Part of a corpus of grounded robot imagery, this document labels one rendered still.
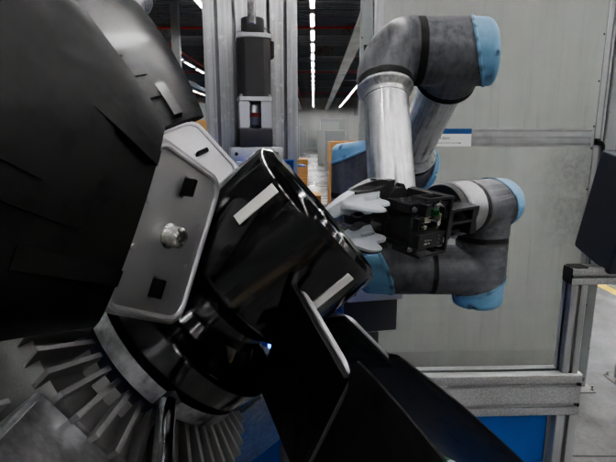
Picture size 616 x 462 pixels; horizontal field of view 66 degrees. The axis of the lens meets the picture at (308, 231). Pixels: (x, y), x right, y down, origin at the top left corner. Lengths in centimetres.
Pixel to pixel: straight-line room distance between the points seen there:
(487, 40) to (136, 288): 75
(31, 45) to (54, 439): 18
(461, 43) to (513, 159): 161
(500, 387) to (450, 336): 160
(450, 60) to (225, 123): 67
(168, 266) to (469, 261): 53
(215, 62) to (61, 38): 114
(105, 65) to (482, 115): 222
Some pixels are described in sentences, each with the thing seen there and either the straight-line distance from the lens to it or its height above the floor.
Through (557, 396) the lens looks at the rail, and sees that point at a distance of 101.
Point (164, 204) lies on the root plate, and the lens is 26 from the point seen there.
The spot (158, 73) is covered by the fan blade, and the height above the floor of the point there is 133.
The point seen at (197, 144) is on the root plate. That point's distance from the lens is 38.
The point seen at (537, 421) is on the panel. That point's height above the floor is 76.
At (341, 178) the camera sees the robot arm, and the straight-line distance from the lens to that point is 120.
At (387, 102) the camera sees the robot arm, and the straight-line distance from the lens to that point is 80.
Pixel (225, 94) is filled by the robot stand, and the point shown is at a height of 139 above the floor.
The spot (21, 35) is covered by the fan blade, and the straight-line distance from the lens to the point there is 20.
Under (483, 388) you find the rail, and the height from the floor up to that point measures 84.
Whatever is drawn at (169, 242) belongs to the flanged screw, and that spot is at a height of 122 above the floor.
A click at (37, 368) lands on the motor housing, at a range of 31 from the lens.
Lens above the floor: 127
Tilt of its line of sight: 11 degrees down
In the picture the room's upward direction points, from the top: straight up
